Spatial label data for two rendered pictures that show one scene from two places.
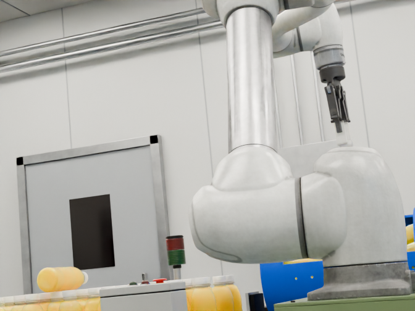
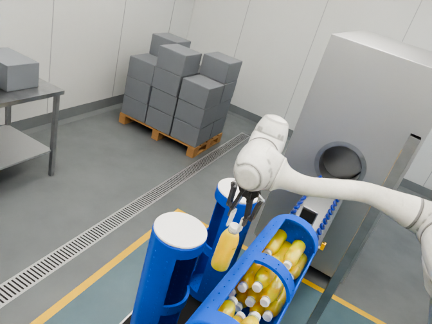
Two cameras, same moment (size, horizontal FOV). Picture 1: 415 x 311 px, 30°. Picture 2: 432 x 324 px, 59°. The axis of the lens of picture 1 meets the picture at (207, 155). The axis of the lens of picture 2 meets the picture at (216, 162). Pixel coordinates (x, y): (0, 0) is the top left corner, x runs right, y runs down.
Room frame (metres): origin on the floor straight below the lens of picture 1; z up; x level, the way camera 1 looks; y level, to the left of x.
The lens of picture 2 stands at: (2.36, 0.72, 2.26)
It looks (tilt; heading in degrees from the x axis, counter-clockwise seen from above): 27 degrees down; 271
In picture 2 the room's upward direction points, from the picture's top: 17 degrees clockwise
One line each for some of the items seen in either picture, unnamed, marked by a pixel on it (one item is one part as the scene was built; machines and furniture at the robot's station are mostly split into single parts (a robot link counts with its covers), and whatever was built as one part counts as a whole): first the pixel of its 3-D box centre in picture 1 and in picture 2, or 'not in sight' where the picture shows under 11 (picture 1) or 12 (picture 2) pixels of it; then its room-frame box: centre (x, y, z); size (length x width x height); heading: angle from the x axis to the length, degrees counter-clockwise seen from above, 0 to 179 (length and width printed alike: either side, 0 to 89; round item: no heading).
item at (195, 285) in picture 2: not in sight; (220, 243); (2.21, -1.39, 0.59); 0.28 x 0.28 x 0.88
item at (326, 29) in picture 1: (318, 25); (267, 141); (2.25, -0.37, 1.82); 0.13 x 0.11 x 0.16; 80
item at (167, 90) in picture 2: not in sight; (179, 92); (3.20, -4.16, 0.59); 1.20 x 0.80 x 1.19; 161
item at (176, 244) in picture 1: (175, 244); not in sight; (2.69, 0.14, 1.23); 0.06 x 0.06 x 0.04
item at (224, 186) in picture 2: not in sight; (238, 190); (2.21, -1.39, 1.03); 0.28 x 0.28 x 0.01
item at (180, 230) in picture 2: not in sight; (180, 229); (2.47, -0.84, 1.03); 0.28 x 0.28 x 0.01
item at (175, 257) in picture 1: (176, 257); not in sight; (2.69, 0.14, 1.18); 0.06 x 0.06 x 0.05
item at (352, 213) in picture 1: (352, 205); not in sight; (1.45, -0.26, 1.21); 0.18 x 0.16 x 0.22; 80
